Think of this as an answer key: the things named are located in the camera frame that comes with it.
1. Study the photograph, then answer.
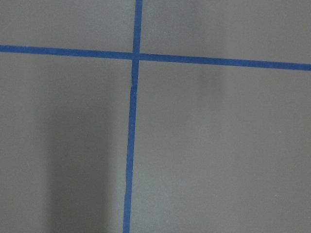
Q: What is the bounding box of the long blue tape strip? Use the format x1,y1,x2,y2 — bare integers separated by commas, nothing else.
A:
122,0,143,233

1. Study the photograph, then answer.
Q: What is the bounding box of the crossing blue tape strip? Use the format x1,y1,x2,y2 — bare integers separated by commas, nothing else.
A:
0,45,311,71

